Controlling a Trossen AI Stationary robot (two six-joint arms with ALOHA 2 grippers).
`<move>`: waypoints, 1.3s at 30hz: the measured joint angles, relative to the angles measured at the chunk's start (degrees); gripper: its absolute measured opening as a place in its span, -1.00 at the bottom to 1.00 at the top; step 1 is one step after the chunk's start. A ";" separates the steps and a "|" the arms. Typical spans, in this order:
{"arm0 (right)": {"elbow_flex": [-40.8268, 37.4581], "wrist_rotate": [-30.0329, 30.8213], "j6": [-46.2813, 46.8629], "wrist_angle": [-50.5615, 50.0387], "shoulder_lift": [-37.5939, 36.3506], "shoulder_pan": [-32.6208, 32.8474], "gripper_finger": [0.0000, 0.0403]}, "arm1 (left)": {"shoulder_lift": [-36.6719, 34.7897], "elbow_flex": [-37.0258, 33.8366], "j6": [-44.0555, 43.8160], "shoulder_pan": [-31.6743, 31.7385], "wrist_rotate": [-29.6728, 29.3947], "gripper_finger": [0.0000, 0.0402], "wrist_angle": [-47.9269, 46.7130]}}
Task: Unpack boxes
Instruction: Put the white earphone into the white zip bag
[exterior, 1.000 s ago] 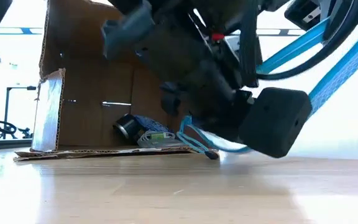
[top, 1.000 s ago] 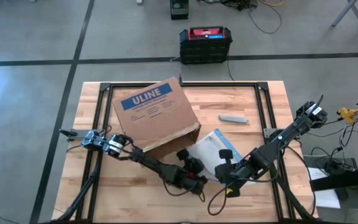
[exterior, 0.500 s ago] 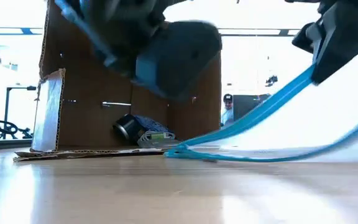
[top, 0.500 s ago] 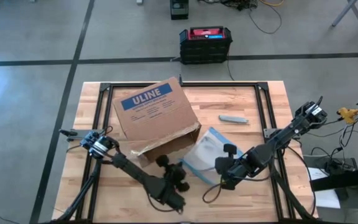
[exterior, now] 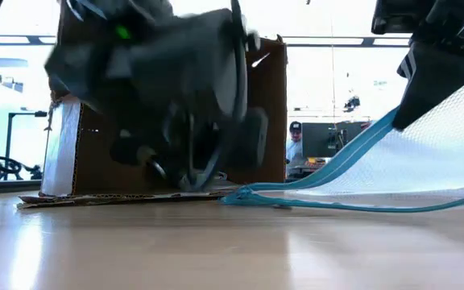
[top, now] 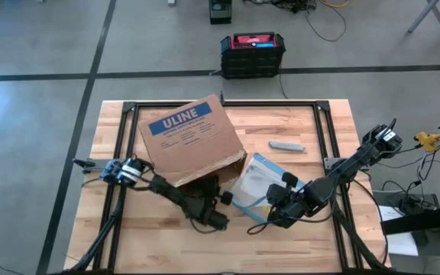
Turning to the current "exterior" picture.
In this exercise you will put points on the black aluminium table frame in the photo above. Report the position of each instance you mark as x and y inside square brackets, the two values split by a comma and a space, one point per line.
[6, 187]

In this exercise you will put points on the person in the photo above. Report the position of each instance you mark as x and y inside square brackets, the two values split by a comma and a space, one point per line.
[295, 149]

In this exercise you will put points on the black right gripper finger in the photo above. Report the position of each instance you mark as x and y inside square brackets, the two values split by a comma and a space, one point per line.
[437, 80]

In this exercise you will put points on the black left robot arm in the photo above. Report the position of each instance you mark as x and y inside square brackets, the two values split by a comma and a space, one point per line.
[167, 60]

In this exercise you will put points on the mesh zip pouch blue trim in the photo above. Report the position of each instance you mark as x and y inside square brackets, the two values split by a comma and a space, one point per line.
[437, 161]

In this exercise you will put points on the black monitor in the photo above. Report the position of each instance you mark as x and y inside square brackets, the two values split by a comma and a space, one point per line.
[318, 141]

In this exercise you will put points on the black ceiling rail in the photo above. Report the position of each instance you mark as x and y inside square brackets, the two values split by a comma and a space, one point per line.
[324, 40]

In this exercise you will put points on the brown cardboard box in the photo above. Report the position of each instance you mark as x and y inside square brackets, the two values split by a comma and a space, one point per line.
[95, 169]

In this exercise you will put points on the black metal stand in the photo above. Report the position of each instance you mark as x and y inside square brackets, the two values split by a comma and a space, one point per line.
[9, 141]

